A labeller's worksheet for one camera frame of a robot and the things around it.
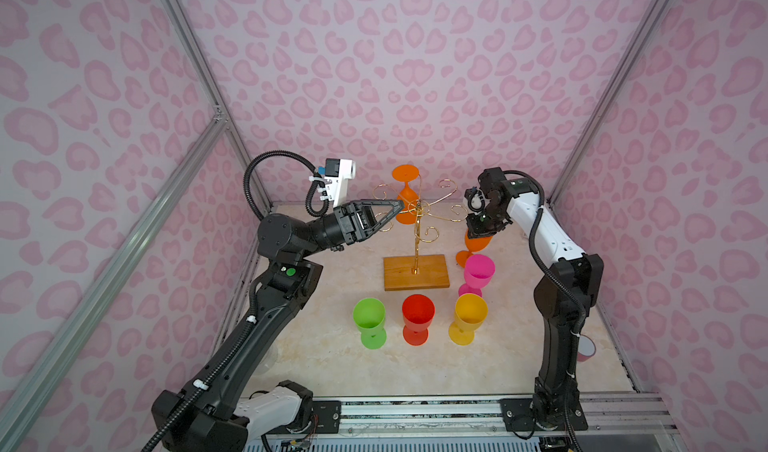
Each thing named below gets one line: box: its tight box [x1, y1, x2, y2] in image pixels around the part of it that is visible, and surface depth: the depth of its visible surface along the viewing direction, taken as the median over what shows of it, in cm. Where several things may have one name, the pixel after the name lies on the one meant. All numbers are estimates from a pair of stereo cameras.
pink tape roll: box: [577, 334, 596, 362], surface depth 80 cm
